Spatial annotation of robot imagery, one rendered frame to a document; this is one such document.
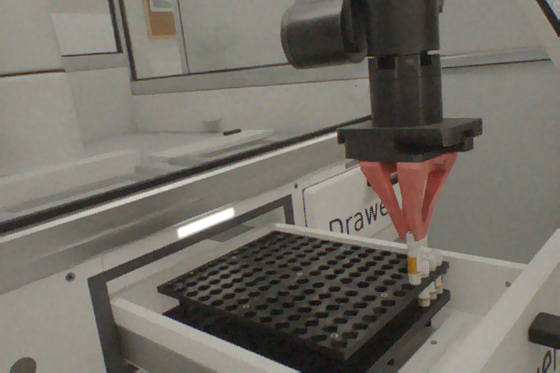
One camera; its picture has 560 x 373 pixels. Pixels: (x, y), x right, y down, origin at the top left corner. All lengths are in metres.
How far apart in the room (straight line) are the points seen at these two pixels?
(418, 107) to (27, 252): 0.34
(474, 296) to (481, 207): 1.72
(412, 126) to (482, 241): 1.92
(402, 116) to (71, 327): 0.34
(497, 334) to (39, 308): 0.36
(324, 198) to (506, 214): 1.59
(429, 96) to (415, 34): 0.05
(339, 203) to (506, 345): 0.43
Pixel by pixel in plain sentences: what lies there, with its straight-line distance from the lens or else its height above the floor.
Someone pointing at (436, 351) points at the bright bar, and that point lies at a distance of 0.48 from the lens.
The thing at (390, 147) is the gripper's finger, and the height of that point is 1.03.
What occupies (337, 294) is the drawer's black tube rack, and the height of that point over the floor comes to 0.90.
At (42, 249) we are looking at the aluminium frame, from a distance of 0.49.
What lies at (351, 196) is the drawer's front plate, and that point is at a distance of 0.76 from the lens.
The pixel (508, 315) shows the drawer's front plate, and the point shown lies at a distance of 0.37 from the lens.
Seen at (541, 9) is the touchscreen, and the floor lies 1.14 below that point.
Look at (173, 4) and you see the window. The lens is 0.58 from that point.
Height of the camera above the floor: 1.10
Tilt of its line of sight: 13 degrees down
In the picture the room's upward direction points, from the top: 7 degrees counter-clockwise
